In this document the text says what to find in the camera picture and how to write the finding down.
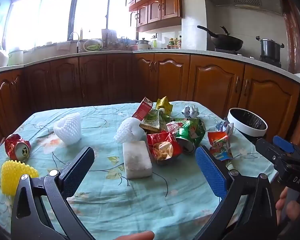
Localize glass door with red frame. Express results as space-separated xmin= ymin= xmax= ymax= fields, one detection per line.
xmin=281 ymin=0 xmax=300 ymax=143

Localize black wok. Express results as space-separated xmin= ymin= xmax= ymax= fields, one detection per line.
xmin=197 ymin=25 xmax=243 ymax=52

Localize silver wrapper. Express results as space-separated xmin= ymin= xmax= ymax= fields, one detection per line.
xmin=182 ymin=104 xmax=200 ymax=118

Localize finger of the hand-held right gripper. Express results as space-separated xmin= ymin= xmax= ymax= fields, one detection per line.
xmin=273 ymin=135 xmax=300 ymax=161
xmin=255 ymin=138 xmax=285 ymax=171

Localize group of condiment bottles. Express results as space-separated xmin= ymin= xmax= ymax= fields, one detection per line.
xmin=166 ymin=35 xmax=182 ymax=49

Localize printed paper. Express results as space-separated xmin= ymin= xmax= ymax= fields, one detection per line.
xmin=215 ymin=117 xmax=234 ymax=137

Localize knife rack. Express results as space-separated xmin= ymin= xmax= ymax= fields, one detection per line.
xmin=101 ymin=28 xmax=118 ymax=49

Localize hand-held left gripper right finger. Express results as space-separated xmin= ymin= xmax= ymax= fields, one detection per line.
xmin=194 ymin=145 xmax=278 ymax=240

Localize wooden kitchen cabinets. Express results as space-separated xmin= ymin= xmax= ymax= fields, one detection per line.
xmin=0 ymin=52 xmax=300 ymax=155
xmin=122 ymin=0 xmax=198 ymax=32

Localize red drink carton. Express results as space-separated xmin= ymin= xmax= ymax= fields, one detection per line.
xmin=132 ymin=97 xmax=153 ymax=122

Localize gas stove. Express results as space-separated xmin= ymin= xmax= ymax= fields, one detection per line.
xmin=214 ymin=47 xmax=283 ymax=68

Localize yellow wrapper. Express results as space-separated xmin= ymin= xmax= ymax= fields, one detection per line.
xmin=155 ymin=96 xmax=174 ymax=114

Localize kitchen window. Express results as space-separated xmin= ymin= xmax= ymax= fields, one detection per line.
xmin=5 ymin=0 xmax=138 ymax=53

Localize colander with green vegetables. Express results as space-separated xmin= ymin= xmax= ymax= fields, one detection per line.
xmin=83 ymin=39 xmax=102 ymax=52

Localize wooden upper kitchen cabinets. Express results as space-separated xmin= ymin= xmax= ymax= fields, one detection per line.
xmin=122 ymin=0 xmax=198 ymax=32

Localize green drink carton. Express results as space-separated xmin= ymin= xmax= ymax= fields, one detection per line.
xmin=139 ymin=109 xmax=168 ymax=133

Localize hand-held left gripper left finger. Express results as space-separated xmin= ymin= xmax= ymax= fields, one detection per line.
xmin=11 ymin=146 xmax=95 ymax=240

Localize colourful cartoon snack wrapper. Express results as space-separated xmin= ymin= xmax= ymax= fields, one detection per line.
xmin=207 ymin=131 xmax=233 ymax=161

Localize white foam fruit net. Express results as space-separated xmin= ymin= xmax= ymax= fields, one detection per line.
xmin=114 ymin=117 xmax=147 ymax=144
xmin=53 ymin=112 xmax=82 ymax=145

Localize floral green tablecloth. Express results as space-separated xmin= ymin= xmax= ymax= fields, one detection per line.
xmin=0 ymin=101 xmax=278 ymax=240

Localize small white rice cooker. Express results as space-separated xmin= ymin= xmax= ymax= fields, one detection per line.
xmin=137 ymin=38 xmax=152 ymax=51

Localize crushed green can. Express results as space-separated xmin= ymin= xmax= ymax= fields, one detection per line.
xmin=175 ymin=118 xmax=206 ymax=155

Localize person's left hand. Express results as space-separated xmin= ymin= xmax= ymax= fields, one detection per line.
xmin=114 ymin=231 xmax=155 ymax=240

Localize dark steel cooking pot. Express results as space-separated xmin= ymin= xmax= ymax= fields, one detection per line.
xmin=256 ymin=35 xmax=285 ymax=62

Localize crushed red can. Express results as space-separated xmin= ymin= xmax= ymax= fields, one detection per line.
xmin=4 ymin=134 xmax=32 ymax=162

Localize chrome sink faucet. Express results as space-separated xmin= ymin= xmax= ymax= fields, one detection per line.
xmin=69 ymin=32 xmax=81 ymax=53

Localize white lidded pot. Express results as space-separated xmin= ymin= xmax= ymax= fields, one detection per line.
xmin=7 ymin=50 xmax=24 ymax=65

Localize wooden lower kitchen cabinets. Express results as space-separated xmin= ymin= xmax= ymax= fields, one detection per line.
xmin=0 ymin=52 xmax=300 ymax=155

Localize white foam block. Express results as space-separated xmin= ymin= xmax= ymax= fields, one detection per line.
xmin=122 ymin=140 xmax=153 ymax=180

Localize white bin with black bag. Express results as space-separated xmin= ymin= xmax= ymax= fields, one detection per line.
xmin=227 ymin=107 xmax=268 ymax=144

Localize white kitchen countertop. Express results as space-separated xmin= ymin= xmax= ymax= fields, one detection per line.
xmin=0 ymin=49 xmax=300 ymax=84

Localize yellow foam fruit net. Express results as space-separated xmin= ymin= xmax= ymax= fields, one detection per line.
xmin=1 ymin=160 xmax=40 ymax=196

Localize red snack packet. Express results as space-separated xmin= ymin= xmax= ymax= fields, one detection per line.
xmin=147 ymin=131 xmax=183 ymax=165

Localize person's right hand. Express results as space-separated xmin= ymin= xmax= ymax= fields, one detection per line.
xmin=276 ymin=187 xmax=300 ymax=227

